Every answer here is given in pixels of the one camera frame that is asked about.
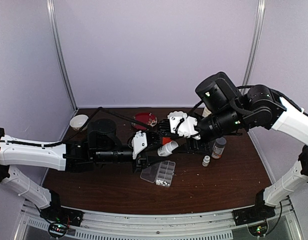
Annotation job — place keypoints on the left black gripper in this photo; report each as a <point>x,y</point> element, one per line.
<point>143,161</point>

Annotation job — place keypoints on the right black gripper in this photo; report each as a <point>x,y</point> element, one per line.
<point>191,146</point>

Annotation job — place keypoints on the small white pill bottle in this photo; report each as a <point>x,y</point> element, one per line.
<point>206,161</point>
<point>167,149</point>

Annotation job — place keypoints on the clear pill organizer box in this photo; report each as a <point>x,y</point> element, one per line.
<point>162,170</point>

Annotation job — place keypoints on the amber bottle grey cap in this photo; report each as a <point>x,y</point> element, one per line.
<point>218,148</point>

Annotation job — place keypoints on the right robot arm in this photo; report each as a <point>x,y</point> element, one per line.
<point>230,111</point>

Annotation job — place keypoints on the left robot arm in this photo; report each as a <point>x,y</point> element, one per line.
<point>101,146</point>

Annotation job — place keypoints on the white pills in organizer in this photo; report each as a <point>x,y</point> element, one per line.
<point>161,182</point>

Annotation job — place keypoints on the orange pill bottle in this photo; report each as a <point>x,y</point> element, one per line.
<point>166,140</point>

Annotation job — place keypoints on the white fluted bowl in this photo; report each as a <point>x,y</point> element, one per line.
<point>176,114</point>

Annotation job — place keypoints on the red patterned plate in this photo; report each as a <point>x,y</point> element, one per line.
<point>146,118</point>

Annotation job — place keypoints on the cream ribbed mug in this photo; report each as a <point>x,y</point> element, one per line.
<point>206,112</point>

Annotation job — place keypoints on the white rice bowl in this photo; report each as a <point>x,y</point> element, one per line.
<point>77,122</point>

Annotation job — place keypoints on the right circuit board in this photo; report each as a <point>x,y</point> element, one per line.
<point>258,230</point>

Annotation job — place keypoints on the circuit board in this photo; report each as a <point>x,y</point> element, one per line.
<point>57,230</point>
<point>258,230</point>

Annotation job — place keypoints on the left circuit board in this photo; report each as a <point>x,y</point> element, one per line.
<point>57,230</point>

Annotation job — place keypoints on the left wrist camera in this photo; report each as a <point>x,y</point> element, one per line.
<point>144,140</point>

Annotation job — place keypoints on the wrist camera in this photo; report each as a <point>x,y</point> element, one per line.
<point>180,127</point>
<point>144,140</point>

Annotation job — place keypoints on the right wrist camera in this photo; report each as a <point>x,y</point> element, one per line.
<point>180,127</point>

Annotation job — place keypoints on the aluminium front rail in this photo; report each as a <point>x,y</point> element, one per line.
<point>219,225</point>

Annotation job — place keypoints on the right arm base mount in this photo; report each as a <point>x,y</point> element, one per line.
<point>253,214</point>

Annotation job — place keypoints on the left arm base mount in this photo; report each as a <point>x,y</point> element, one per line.
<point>63,215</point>

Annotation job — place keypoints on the right aluminium frame post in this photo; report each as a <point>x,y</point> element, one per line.
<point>258,28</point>

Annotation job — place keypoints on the aluminium frame post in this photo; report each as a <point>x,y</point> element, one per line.
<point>258,28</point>
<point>60,58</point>

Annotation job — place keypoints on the left aluminium frame post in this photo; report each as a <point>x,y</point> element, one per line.
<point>60,58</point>

